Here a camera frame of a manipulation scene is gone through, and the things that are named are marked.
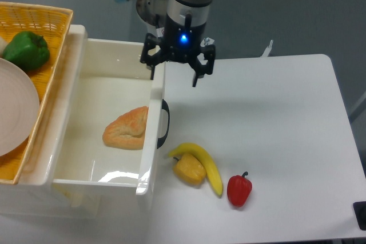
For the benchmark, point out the yellow banana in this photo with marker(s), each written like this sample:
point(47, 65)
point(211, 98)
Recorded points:
point(212, 172)

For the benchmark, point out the triangle bread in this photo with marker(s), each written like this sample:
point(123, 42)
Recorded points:
point(127, 132)

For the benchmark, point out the black drawer handle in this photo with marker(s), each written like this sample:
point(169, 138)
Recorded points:
point(164, 123)

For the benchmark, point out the white metal bracket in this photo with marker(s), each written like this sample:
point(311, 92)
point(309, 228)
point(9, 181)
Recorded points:
point(207, 41)

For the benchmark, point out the white object in basket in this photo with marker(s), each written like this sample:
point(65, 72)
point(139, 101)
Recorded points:
point(3, 44)

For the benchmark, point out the yellow bell pepper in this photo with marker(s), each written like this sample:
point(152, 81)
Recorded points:
point(189, 169)

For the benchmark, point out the yellow wicker basket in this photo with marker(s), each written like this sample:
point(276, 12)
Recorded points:
point(53, 24)

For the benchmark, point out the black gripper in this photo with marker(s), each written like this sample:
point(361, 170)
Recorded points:
point(180, 43)

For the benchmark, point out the white drawer cabinet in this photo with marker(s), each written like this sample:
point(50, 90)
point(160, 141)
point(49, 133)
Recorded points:
point(36, 193)

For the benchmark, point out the beige plate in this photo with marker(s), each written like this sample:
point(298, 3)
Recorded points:
point(19, 106)

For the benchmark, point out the white upper drawer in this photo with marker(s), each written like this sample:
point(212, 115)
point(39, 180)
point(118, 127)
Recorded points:
point(112, 82)

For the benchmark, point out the red bell pepper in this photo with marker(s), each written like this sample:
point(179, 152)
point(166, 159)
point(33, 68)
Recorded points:
point(238, 189)

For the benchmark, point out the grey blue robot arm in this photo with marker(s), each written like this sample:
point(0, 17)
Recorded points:
point(179, 9)

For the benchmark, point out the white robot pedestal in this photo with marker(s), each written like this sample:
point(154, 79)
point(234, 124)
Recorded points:
point(153, 14)

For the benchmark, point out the green bell pepper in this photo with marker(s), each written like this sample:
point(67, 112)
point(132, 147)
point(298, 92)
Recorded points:
point(27, 50)

